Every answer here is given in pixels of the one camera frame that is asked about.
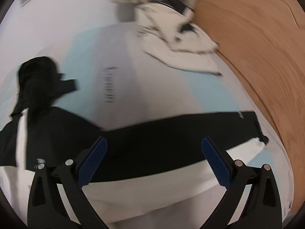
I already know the wooden headboard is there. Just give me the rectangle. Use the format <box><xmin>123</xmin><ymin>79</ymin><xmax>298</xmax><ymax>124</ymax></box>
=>
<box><xmin>194</xmin><ymin>0</ymin><xmax>304</xmax><ymax>208</ymax></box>

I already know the striped bed sheet mattress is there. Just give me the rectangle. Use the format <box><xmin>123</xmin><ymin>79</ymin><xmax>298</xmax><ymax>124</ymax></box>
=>
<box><xmin>1</xmin><ymin>23</ymin><xmax>294</xmax><ymax>228</ymax></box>

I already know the beige jacket near headboard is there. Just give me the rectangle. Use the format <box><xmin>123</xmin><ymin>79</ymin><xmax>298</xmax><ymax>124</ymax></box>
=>
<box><xmin>134</xmin><ymin>0</ymin><xmax>220</xmax><ymax>76</ymax></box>

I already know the white and black jacket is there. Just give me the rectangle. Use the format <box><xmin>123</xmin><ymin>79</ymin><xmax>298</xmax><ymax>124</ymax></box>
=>
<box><xmin>1</xmin><ymin>57</ymin><xmax>269</xmax><ymax>214</ymax></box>

